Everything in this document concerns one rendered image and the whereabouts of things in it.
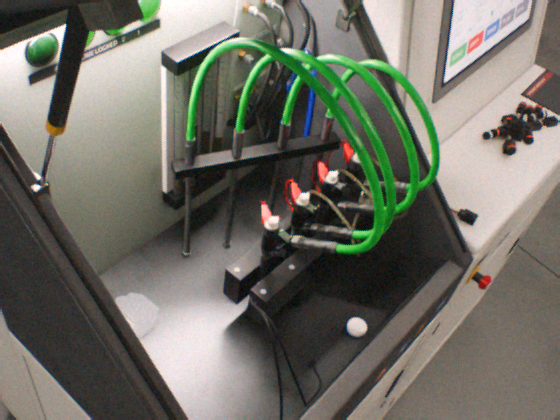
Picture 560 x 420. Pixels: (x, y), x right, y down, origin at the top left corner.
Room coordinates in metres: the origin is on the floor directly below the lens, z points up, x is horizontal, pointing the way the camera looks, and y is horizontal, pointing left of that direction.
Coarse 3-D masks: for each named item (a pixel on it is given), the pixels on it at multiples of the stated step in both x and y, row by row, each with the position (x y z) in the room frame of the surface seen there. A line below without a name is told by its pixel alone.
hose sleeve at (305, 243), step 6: (300, 240) 0.64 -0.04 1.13; (306, 240) 0.64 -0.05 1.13; (312, 240) 0.64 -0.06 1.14; (318, 240) 0.63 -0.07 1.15; (300, 246) 0.64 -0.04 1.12; (306, 246) 0.63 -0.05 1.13; (312, 246) 0.63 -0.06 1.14; (318, 246) 0.62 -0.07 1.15; (324, 246) 0.62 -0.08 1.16; (330, 246) 0.61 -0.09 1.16; (336, 246) 0.61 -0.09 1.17; (330, 252) 0.61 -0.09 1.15; (336, 252) 0.61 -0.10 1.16
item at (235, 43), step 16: (224, 48) 0.75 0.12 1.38; (256, 48) 0.72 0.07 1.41; (272, 48) 0.71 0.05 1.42; (208, 64) 0.77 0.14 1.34; (288, 64) 0.69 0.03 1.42; (304, 80) 0.67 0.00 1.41; (192, 96) 0.78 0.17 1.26; (320, 96) 0.65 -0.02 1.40; (192, 112) 0.78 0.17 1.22; (336, 112) 0.64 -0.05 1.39; (192, 128) 0.79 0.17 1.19; (352, 128) 0.63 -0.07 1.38; (192, 144) 0.79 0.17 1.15; (352, 144) 0.62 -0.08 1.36; (368, 160) 0.61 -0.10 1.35; (368, 176) 0.60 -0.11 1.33; (384, 208) 0.59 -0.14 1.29; (368, 240) 0.58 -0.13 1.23
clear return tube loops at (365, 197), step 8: (376, 160) 0.89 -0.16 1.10; (352, 176) 0.84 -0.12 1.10; (360, 184) 0.83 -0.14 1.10; (312, 192) 0.77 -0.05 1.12; (368, 192) 0.82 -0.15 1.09; (328, 200) 0.77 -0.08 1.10; (360, 200) 0.86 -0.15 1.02; (368, 200) 0.88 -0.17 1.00; (336, 208) 0.76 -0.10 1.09; (408, 208) 0.84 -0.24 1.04; (400, 216) 0.86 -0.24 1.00; (352, 224) 0.81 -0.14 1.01; (384, 232) 0.79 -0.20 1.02; (352, 240) 0.77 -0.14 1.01
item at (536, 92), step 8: (544, 72) 1.50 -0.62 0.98; (536, 80) 1.45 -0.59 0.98; (544, 80) 1.46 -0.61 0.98; (552, 80) 1.46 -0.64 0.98; (528, 88) 1.41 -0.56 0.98; (536, 88) 1.41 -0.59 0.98; (544, 88) 1.42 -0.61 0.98; (552, 88) 1.43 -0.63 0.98; (528, 96) 1.37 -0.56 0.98; (536, 96) 1.38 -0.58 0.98; (544, 96) 1.39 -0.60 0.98; (552, 96) 1.39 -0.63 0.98; (544, 104) 1.35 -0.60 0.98; (552, 104) 1.36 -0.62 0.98
